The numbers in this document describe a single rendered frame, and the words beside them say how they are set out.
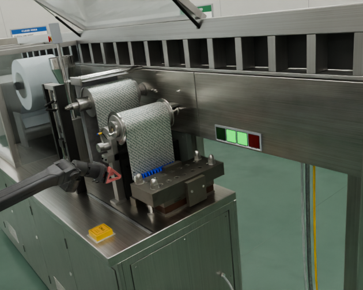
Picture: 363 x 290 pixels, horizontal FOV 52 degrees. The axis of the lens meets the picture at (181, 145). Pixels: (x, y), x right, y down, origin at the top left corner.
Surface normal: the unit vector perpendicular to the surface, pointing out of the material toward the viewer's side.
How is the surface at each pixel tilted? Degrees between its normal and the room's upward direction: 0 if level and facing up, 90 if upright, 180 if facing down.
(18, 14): 90
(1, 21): 90
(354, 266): 90
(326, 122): 90
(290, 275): 0
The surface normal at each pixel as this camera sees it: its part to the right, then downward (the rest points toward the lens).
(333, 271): -0.11, -0.94
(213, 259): 0.63, 0.18
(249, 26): -0.77, 0.29
